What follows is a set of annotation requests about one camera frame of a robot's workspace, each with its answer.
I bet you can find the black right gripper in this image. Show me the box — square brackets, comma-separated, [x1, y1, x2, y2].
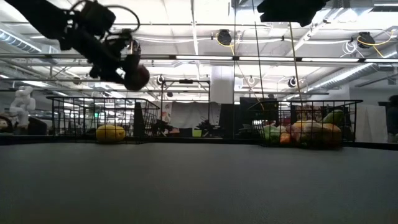
[257, 0, 330, 27]

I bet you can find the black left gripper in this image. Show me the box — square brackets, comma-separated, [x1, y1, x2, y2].
[60, 27, 141, 85]

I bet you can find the red apple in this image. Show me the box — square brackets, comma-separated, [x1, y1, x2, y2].
[123, 63, 150, 91]

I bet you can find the orange oval vegetable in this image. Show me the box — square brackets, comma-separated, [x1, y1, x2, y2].
[320, 123, 343, 147]

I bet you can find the black pole stand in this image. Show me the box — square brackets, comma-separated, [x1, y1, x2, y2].
[133, 101, 146, 138]

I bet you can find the long ceiling light strip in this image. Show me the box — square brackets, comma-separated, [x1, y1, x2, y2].
[0, 53, 398, 65]

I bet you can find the white sheet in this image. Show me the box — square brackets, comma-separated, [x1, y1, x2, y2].
[356, 104, 388, 144]
[170, 101, 222, 129]

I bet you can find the black computer case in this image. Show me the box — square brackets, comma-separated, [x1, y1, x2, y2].
[239, 96, 280, 125]

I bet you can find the black panel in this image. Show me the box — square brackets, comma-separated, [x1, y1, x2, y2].
[219, 104, 234, 140]

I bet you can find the black table mat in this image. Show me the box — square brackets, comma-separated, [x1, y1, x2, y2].
[0, 141, 398, 224]

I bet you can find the person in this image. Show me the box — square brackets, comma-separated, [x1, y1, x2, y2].
[387, 95, 398, 144]

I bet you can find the yellow cable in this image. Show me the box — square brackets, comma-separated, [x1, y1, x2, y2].
[288, 22, 302, 101]

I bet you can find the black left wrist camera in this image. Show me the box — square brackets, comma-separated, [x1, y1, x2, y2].
[74, 1, 116, 37]

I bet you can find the long black cable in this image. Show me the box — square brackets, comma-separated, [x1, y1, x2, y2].
[251, 18, 266, 100]

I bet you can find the black wire basket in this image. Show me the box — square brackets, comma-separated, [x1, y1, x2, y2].
[46, 95, 161, 144]
[247, 99, 364, 149]

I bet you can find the black metal frame rig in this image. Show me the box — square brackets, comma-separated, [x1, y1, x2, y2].
[160, 79, 211, 138]

